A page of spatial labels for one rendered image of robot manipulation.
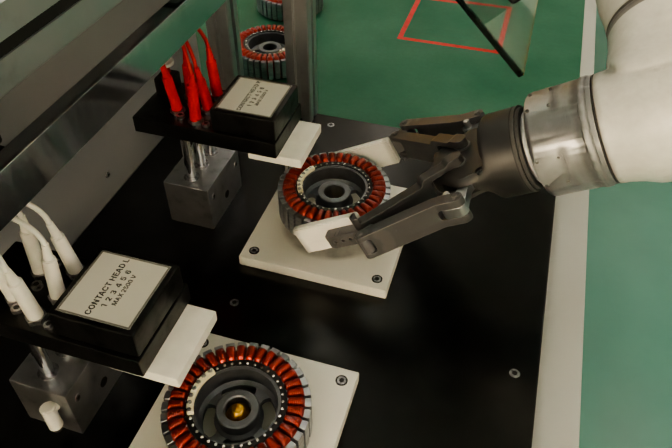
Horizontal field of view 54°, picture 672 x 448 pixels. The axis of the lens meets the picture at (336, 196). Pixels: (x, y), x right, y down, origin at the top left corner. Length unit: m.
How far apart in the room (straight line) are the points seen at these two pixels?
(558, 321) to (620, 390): 0.93
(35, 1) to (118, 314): 0.19
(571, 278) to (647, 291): 1.10
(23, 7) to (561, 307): 0.53
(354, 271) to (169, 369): 0.24
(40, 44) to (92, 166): 0.34
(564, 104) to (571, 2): 0.73
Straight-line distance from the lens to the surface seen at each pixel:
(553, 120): 0.54
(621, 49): 0.55
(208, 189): 0.68
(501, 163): 0.55
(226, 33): 0.83
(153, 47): 0.49
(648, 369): 1.67
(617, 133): 0.53
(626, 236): 1.94
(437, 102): 0.93
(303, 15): 0.77
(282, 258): 0.66
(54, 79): 0.67
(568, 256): 0.74
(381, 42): 1.07
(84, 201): 0.74
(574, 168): 0.54
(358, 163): 0.68
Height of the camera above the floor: 1.26
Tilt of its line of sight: 42 degrees down
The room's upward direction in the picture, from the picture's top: straight up
